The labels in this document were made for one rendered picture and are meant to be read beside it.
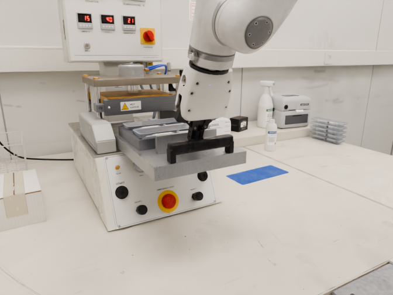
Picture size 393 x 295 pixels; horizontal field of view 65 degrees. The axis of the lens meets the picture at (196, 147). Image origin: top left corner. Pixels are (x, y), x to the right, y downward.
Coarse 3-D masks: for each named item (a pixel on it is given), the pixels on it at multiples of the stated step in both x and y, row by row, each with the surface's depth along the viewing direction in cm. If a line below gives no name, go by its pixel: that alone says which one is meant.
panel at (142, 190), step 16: (112, 160) 80; (128, 160) 82; (112, 176) 79; (128, 176) 81; (144, 176) 83; (192, 176) 89; (208, 176) 92; (112, 192) 78; (128, 192) 80; (144, 192) 82; (160, 192) 84; (176, 192) 86; (192, 192) 88; (208, 192) 91; (112, 208) 78; (128, 208) 79; (160, 208) 83; (176, 208) 85; (192, 208) 87; (128, 224) 79
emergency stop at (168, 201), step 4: (164, 196) 84; (168, 196) 84; (172, 196) 84; (164, 200) 83; (168, 200) 84; (172, 200) 84; (164, 204) 83; (168, 204) 83; (172, 204) 84; (168, 208) 84
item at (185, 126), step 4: (180, 124) 79; (184, 124) 79; (144, 128) 74; (148, 128) 74; (152, 128) 74; (156, 128) 74; (160, 128) 74; (164, 128) 74; (168, 128) 74; (172, 128) 74; (176, 128) 74; (180, 128) 74; (184, 128) 74; (140, 132) 70; (144, 132) 70; (148, 132) 70; (152, 132) 70
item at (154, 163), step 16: (128, 144) 74; (160, 144) 66; (144, 160) 63; (160, 160) 62; (176, 160) 62; (192, 160) 62; (208, 160) 64; (224, 160) 66; (240, 160) 68; (160, 176) 60; (176, 176) 61
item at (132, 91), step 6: (126, 90) 106; (132, 90) 97; (138, 90) 106; (144, 90) 106; (150, 90) 106; (156, 90) 106; (102, 96) 91; (108, 96) 90; (114, 96) 90; (120, 96) 90; (126, 96) 90; (132, 96) 91; (138, 96) 91; (144, 96) 92; (150, 96) 93; (102, 102) 93
